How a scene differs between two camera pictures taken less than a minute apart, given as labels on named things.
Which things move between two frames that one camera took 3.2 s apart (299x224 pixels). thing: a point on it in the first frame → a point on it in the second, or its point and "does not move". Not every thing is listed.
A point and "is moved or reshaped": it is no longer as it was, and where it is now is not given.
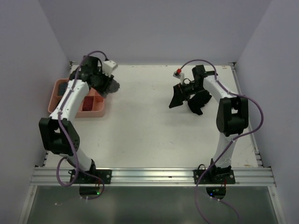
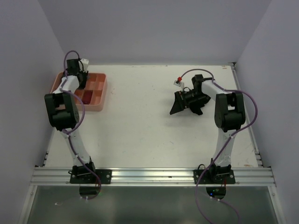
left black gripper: (102, 89) → (83, 85)
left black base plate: (104, 175) does not move
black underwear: (199, 101) does not move
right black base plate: (214, 177) does not move
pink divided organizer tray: (94, 106) is moved or reshaped
